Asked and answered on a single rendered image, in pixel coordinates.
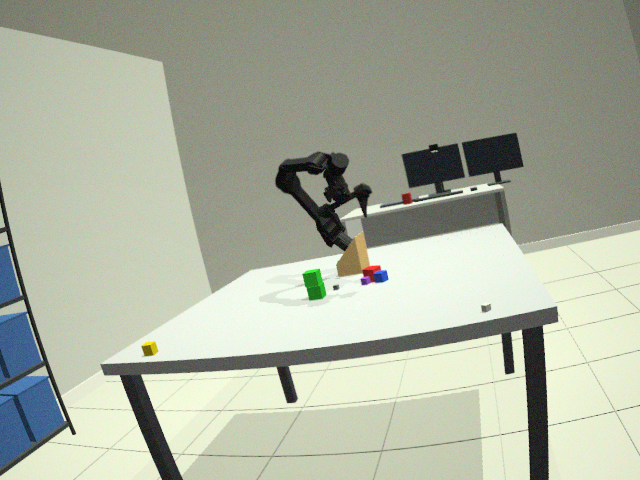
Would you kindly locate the red block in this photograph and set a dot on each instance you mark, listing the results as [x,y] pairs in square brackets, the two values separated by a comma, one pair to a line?
[369,271]

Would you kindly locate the blue block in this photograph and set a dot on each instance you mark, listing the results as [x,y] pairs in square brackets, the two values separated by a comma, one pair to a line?
[380,276]

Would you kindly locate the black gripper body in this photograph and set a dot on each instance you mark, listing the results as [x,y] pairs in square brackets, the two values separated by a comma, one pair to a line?
[342,198]

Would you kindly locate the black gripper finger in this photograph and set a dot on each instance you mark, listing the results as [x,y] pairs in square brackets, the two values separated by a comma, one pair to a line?
[363,200]
[334,217]

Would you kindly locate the green block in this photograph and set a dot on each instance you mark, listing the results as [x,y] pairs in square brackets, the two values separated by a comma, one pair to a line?
[316,292]
[312,278]

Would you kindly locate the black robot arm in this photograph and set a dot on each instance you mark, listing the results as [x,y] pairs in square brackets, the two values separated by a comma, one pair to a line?
[334,166]

